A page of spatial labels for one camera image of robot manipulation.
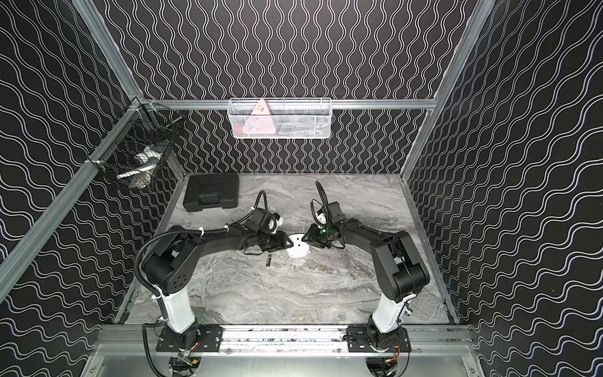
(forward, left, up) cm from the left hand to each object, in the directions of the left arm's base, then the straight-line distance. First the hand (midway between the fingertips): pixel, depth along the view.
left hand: (290, 242), depth 92 cm
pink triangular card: (+34, +14, +31) cm, 48 cm away
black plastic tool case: (+23, +38, +1) cm, 45 cm away
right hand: (+2, -5, 0) cm, 6 cm away
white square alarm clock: (-1, -4, -2) cm, 4 cm away
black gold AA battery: (-6, +8, -4) cm, 11 cm away
